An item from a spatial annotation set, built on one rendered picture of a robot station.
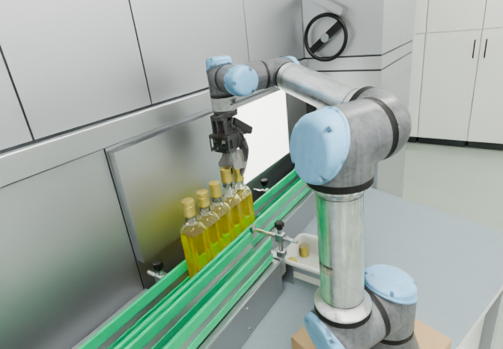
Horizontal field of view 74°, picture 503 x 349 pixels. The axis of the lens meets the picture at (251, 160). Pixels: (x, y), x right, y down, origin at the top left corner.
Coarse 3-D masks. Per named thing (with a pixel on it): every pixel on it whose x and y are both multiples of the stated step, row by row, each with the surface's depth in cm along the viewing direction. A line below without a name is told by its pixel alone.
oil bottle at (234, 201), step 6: (222, 198) 104; (228, 198) 103; (234, 198) 104; (240, 198) 106; (228, 204) 103; (234, 204) 104; (240, 204) 106; (234, 210) 104; (240, 210) 107; (234, 216) 104; (240, 216) 107; (234, 222) 105; (240, 222) 108; (234, 228) 106; (240, 228) 108; (234, 234) 107
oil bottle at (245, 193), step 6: (246, 186) 110; (234, 192) 108; (240, 192) 107; (246, 192) 109; (246, 198) 109; (246, 204) 109; (252, 204) 112; (246, 210) 110; (252, 210) 113; (246, 216) 110; (252, 216) 113; (246, 222) 111
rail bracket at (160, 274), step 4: (156, 260) 92; (160, 260) 92; (156, 264) 90; (160, 264) 91; (156, 268) 91; (160, 268) 91; (148, 272) 95; (152, 272) 95; (156, 272) 92; (160, 272) 92; (164, 272) 93; (156, 276) 92; (160, 276) 92; (156, 280) 93
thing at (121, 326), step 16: (288, 176) 144; (272, 192) 135; (256, 208) 126; (176, 272) 94; (160, 288) 90; (176, 288) 95; (144, 304) 86; (160, 304) 91; (112, 320) 80; (128, 320) 83; (144, 320) 87; (96, 336) 76; (112, 336) 80
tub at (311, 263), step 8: (304, 240) 125; (312, 240) 123; (288, 248) 118; (296, 248) 122; (312, 248) 124; (288, 256) 117; (296, 256) 122; (312, 256) 123; (296, 264) 109; (304, 264) 109; (312, 264) 119
